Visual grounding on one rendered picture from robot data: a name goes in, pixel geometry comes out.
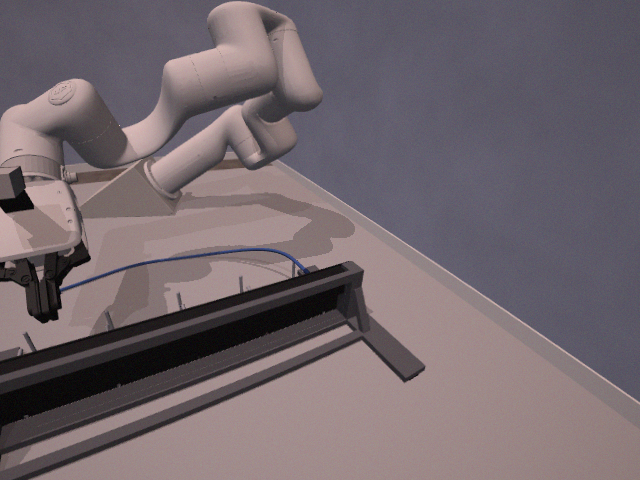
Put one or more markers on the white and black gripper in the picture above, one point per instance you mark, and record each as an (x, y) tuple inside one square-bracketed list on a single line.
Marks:
[(34, 240)]

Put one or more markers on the blue patch cord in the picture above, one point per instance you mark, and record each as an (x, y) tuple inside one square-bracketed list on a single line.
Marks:
[(186, 257)]

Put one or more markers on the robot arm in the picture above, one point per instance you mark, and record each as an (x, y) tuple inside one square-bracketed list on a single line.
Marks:
[(242, 66)]

